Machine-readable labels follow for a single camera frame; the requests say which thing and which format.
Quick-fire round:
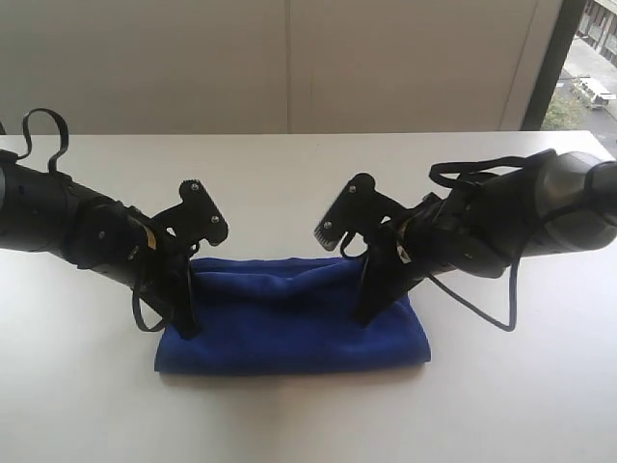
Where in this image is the blue microfiber towel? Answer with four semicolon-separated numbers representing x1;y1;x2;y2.
153;258;432;376

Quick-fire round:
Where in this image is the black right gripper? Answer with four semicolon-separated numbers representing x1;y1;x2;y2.
355;211;434;326

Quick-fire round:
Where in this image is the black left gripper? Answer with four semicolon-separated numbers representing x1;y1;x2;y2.
121;216;199;340

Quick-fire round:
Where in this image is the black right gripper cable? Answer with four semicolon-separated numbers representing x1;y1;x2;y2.
336;161;555;333

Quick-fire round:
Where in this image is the white van outside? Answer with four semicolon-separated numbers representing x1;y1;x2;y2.
575;77;616;110

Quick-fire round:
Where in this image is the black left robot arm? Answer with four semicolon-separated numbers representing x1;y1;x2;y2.
1;150;200;340

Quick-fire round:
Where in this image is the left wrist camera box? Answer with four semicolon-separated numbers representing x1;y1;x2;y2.
153;179;228;247

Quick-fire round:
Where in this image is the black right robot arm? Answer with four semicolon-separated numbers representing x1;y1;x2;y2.
354;150;616;332

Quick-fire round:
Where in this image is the dark window frame post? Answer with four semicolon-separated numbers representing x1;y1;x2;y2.
520;0;586;131

